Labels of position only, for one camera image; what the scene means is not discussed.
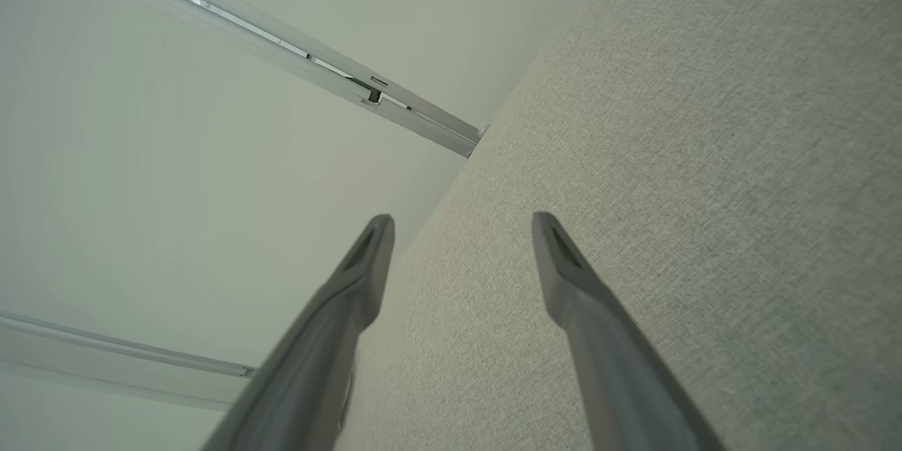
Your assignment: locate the grey metal frame post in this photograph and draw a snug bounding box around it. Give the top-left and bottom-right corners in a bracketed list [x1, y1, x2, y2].
[42, 0, 490, 159]

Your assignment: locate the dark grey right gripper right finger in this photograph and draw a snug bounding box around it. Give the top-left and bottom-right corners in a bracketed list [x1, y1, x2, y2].
[531, 211, 727, 451]

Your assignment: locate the grey baseboard strip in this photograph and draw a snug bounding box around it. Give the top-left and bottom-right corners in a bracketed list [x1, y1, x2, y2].
[0, 310, 256, 411]

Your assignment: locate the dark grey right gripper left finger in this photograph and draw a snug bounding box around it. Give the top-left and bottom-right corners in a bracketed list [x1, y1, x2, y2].
[201, 214, 396, 451]

